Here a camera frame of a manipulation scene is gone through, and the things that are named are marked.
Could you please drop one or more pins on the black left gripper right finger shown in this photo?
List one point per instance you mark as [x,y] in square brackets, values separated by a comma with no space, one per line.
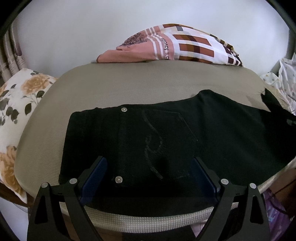
[239,213]

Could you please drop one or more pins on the white floral pillow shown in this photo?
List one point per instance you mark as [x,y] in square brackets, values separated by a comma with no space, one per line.
[20,95]

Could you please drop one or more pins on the black pants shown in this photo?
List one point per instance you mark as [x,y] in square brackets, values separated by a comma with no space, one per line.
[150,151]

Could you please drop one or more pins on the white dotted blanket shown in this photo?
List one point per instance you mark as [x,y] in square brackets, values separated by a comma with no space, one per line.
[282,86]

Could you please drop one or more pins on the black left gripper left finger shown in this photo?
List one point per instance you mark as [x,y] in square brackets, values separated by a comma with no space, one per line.
[46,220]

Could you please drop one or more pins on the purple patterned clothing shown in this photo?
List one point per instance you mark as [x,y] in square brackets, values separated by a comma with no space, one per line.
[280,209]

